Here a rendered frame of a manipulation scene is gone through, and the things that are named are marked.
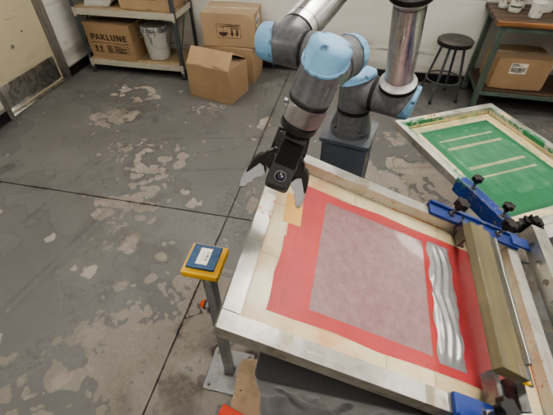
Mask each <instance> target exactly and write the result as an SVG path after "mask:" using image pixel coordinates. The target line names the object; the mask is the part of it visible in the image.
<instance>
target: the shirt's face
mask: <svg viewBox="0 0 553 415"><path fill-rule="evenodd" d="M257 373H258V375H259V376H260V377H263V378H268V379H271V380H279V381H282V382H286V383H290V384H294V385H301V386H304V387H309V388H313V389H320V390H323V391H327V392H331V393H335V394H342V395H346V396H350V397H354V398H358V399H364V400H369V401H372V402H376V403H383V404H387V405H391V406H395V407H399V408H405V409H410V410H413V411H417V412H422V413H427V412H424V411H422V410H420V409H417V408H413V407H411V406H408V405H405V404H404V403H399V402H397V401H395V400H392V399H388V398H386V397H384V396H381V395H378V394H375V393H372V392H369V391H368V390H365V389H361V388H358V387H356V386H354V385H349V384H347V383H345V382H342V381H340V380H336V379H333V378H331V377H329V376H326V375H322V374H320V373H318V372H315V371H311V370H309V369H306V368H303V367H302V366H297V365H295V364H293V363H290V362H288V361H284V360H282V359H279V358H276V357H273V356H270V355H267V354H265V353H263V352H262V353H261V356H260V360H259V363H258V369H257ZM429 414H431V413H429Z"/></svg>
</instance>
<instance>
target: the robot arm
mask: <svg viewBox="0 0 553 415"><path fill-rule="evenodd" d="M346 1H347V0H300V1H299V2H298V3H297V4H296V5H295V6H294V7H293V8H292V9H291V10H290V12H289V13H288V14H287V15H286V16H285V17H284V18H283V19H282V20H281V21H280V22H278V23H277V22H275V21H265V22H263V23H262V24H261V25H260V26H259V27H258V29H257V31H256V34H255V37H254V48H255V53H256V55H257V56H258V57H259V58H260V59H261V60H264V61H266V62H269V63H272V64H274V65H276V64H278V65H281V66H285V67H288V68H294V69H298V70H297V73H296V75H295V80H294V81H293V84H292V87H291V89H290V94H289V96H288V97H286V96H285V97H284V100H283V101H284V102H286V105H285V108H284V110H283V115H282V117H281V125H282V127H283V128H282V127H279V128H278V130H277V132H276V136H275V138H274V140H273V143H272V147H271V148H269V149H268V150H266V151H265V152H259V153H258V154H257V155H256V156H255V157H254V158H253V159H252V161H251V163H250V165H249V167H248V168H247V170H246V171H245V172H244V174H243V176H242V178H241V181H240V185H239V186H240V187H245V186H246V185H247V184H248V183H249V182H252V181H253V180H254V178H256V177H260V176H263V175H265V173H266V170H267V168H268V169H270V170H269V171H268V174H267V178H266V181H265V185H266V186H267V187H268V188H271V189H274V190H276V191H278V192H281V193H286V192H287V190H288V188H289V187H291V188H292V189H293V190H294V193H295V194H294V198H295V206H296V207H297V208H300V207H301V205H302V204H303V202H304V196H305V193H306V189H307V186H308V182H309V171H308V170H307V168H305V163H304V158H305V156H306V153H307V150H308V146H309V140H310V138H311V137H313V136H314V135H315V134H316V132H317V130H318V128H320V126H321V124H322V122H323V120H324V118H325V115H326V113H327V112H328V108H329V106H330V104H331V103H332V99H333V97H334V96H335V94H336V92H337V89H338V88H339V87H340V90H339V96H338V103H337V111H336V113H335V114H334V116H333V118H332V121H331V123H330V131H331V133H332V134H333V135H334V136H335V137H337V138H340V139H342V140H347V141H359V140H363V139H365V138H367V137H368V136H369V135H370V131H371V122H370V116H369V112H370V111H371V112H375V113H378V114H383V115H386V116H389V117H393V118H395V119H402V120H405V119H408V118H409V117H410V115H411V112H412V111H413V109H414V107H415V105H416V102H417V100H418V98H419V96H420V94H421V91H422V86H420V85H417V83H418V79H417V76H416V74H415V69H416V61H417V57H418V53H419V48H420V44H421V36H422V32H423V28H424V24H425V16H426V12H427V7H428V5H429V4H431V3H432V2H433V1H434V0H389V1H390V3H392V5H393V13H392V20H391V27H390V35H389V42H388V56H387V62H386V70H385V73H384V74H383V75H382V76H377V75H378V71H377V69H376V68H373V67H371V66H366V64H367V62H368V61H369V45H368V43H367V41H366V40H365V38H364V37H363V36H361V35H359V34H356V33H346V34H343V35H335V34H333V33H330V32H322V30H323V29H324V28H325V27H326V25H327V24H328V23H329V22H330V20H331V19H332V18H333V17H334V16H335V15H336V14H337V12H338V11H339V10H340V9H341V8H342V6H343V5H344V4H345V3H346ZM281 130H282V133H281ZM284 131H285V132H284Z"/></svg>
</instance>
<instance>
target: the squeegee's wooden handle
mask: <svg viewBox="0 0 553 415"><path fill-rule="evenodd" d="M462 228H463V232H464V236H465V241H466V244H467V252H468V256H469V260H470V265H471V268H472V276H473V280H474V284H475V288H476V295H477V300H478V304H479V308H480V312H481V319H482V323H483V328H484V332H485V336H486V343H487V347H488V352H489V356H490V363H491V367H492V371H493V372H494V373H496V374H498V375H501V376H503V377H504V378H506V379H508V380H511V381H513V382H514V383H515V384H517V385H518V384H522V383H525V382H528V381H531V378H530V375H529V372H528V368H527V366H525V365H524V364H523V359H522V355H521V352H520V349H519V345H518V340H517V337H516V333H515V331H514V325H513V321H512V319H511V315H510V312H509V307H508V303H507V301H506V297H505V294H504V288H503V285H502V282H501V279H500V273H499V270H498V267H497V263H496V261H495V255H494V251H493V249H492V245H491V242H490V239H491V234H490V232H488V231H486V230H485V229H483V228H481V227H480V226H478V225H477V224H475V223H474V222H472V221H469V222H468V223H466V224H465V225H463V226H462Z"/></svg>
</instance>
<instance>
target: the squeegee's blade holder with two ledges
mask: <svg viewBox="0 0 553 415"><path fill-rule="evenodd" d="M490 242H491V245H492V249H493V251H494V255H495V261H496V263H497V267H498V270H499V273H500V279H501V282H502V285H503V288H504V294H505V297H506V301H507V303H508V307H509V312H510V315H511V319H512V321H513V327H514V331H515V333H516V337H517V340H518V345H519V349H520V352H521V355H522V359H523V364H524V365H525V366H532V365H533V363H532V358H531V355H530V352H529V349H528V346H527V341H526V338H525V335H524V332H523V326H522V324H521V320H520V318H519V315H518V310H517V306H516V304H515V300H514V295H513V293H512V289H511V286H510V283H509V279H508V275H507V273H506V269H505V266H504V261H503V258H502V255H501V252H500V247H499V244H498V240H497V239H496V238H495V237H493V238H491V239H490Z"/></svg>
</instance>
